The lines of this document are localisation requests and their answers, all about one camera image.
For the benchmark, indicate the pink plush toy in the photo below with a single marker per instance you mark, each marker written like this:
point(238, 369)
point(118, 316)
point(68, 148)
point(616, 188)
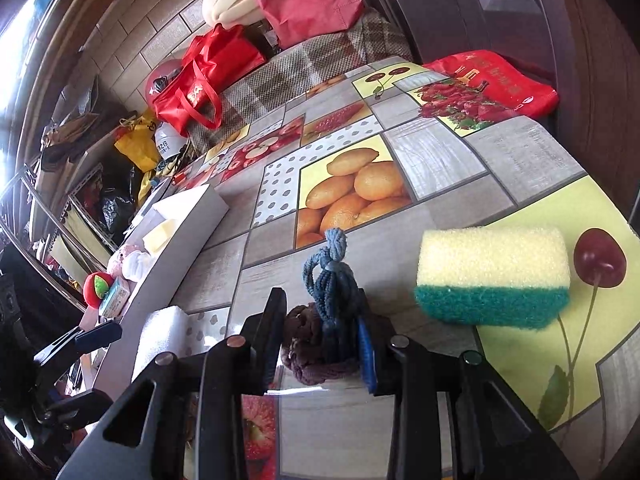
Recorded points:
point(127, 262)

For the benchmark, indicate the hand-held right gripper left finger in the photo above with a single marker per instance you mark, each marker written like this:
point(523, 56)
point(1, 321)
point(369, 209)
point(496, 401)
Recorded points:
point(267, 350)

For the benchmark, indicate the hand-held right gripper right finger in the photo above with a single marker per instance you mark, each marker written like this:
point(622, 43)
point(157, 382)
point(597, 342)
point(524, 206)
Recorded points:
point(367, 360)

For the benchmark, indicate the red printed bag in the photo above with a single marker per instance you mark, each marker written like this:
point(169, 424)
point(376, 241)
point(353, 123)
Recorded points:
point(520, 85)

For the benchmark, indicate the red tote bag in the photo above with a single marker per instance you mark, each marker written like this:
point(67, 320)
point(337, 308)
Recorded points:
point(210, 70)

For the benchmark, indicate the metal storage rack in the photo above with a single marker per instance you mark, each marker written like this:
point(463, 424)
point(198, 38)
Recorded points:
point(75, 187)

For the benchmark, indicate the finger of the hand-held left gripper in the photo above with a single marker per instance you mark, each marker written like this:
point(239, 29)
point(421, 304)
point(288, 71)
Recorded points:
point(82, 405)
point(97, 337)

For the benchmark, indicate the black plastic bag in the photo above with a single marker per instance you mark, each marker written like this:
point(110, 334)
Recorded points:
point(115, 210)

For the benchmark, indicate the white helmet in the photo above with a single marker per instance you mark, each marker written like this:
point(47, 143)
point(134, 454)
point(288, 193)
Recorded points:
point(167, 142)

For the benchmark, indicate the pink-red fabric bag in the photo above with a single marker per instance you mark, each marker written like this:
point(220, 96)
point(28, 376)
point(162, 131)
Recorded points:
point(300, 0)

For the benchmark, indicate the yellow sponge with green scourer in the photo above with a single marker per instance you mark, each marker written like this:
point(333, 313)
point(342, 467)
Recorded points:
point(492, 265)

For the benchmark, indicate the brown scrunchie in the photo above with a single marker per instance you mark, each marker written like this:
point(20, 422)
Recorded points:
point(302, 330)

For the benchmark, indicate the red and green ball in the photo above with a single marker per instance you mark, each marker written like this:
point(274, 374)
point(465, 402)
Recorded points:
point(95, 290)

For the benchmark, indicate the white storage box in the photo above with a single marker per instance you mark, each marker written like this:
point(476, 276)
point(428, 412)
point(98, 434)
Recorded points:
point(200, 225)

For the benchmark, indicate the grey panelled metal door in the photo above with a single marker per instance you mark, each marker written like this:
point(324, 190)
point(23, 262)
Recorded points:
point(450, 10)

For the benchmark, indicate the yellow plastic bag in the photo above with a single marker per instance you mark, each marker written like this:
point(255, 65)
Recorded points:
point(137, 145)

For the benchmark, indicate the brown door frame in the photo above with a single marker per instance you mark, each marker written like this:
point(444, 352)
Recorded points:
point(600, 60)

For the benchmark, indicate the pink helmet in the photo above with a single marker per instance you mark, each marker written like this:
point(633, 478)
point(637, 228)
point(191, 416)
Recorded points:
point(160, 77)

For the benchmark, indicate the small teal carton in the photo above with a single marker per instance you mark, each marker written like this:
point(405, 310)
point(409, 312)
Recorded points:
point(115, 300)

